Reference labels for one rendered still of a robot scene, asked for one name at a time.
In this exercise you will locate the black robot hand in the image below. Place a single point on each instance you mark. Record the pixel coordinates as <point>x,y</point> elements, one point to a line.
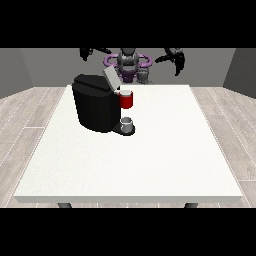
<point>87,52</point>
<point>179,60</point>

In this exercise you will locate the pale grey machine lid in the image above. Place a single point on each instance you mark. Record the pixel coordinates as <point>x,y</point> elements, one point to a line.
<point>112,77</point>

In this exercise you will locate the small grey coffee pod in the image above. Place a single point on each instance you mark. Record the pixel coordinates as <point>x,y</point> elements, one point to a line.
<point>142,76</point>

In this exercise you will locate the black coffee machine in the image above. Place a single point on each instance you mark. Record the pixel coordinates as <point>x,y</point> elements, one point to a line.
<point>95,106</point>

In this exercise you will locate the red pod holder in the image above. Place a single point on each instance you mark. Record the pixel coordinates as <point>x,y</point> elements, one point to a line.
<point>126,101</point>

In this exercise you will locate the grey robot trunk purple rings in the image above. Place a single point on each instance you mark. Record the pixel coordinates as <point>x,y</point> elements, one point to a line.
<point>126,61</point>

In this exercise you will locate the small grey cup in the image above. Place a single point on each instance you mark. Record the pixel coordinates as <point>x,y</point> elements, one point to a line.
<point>126,125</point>

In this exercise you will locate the dark table leg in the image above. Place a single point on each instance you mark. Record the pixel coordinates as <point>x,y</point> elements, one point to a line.
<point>65,205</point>
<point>191,205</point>

